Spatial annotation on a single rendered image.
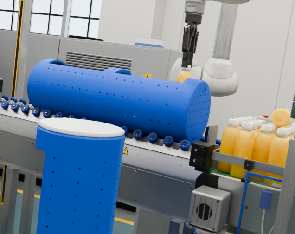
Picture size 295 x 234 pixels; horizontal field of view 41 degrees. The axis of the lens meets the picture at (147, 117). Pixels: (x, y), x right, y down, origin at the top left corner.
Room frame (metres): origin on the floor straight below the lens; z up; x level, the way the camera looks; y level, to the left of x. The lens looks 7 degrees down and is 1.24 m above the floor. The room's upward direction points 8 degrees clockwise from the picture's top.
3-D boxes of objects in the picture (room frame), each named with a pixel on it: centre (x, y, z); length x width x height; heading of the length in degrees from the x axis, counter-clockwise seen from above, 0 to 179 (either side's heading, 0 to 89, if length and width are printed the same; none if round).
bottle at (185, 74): (1.81, -0.14, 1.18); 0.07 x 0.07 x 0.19
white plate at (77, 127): (1.29, 0.21, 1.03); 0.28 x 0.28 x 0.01
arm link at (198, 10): (1.81, -0.14, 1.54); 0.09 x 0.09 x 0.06
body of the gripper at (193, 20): (1.81, -0.14, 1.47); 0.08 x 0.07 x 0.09; 153
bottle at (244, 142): (1.45, -0.37, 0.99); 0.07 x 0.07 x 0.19
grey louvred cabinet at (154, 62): (3.91, 0.81, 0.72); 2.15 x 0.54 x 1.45; 69
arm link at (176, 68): (2.34, -0.19, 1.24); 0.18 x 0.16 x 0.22; 83
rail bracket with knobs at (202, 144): (1.48, -0.23, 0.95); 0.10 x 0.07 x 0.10; 153
